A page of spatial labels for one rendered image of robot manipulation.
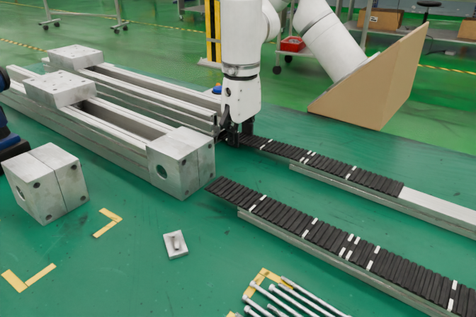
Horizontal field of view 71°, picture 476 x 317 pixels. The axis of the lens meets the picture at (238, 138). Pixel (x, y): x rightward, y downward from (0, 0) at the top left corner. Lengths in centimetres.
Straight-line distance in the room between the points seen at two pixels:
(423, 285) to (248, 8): 53
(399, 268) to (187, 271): 30
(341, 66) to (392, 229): 55
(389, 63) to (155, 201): 63
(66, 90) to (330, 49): 72
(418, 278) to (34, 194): 60
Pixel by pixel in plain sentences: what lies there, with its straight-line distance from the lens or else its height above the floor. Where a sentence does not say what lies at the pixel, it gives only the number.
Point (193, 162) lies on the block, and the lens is 64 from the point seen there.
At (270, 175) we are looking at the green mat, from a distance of 72.
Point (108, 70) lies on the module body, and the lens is 119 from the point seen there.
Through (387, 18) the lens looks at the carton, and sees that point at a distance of 544.
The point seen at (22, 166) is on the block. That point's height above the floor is 87.
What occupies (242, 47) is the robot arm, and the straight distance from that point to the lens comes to 69.
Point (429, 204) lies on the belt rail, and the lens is 68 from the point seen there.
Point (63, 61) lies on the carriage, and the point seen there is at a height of 88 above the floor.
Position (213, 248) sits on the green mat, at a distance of 57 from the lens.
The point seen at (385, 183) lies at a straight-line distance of 70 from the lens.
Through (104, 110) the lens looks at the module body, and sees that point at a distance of 89.
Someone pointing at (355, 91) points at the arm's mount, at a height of 87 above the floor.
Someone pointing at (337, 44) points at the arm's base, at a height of 96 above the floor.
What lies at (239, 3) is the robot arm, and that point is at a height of 111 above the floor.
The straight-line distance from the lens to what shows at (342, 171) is 71.
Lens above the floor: 120
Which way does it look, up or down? 29 degrees down
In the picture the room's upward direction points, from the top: straight up
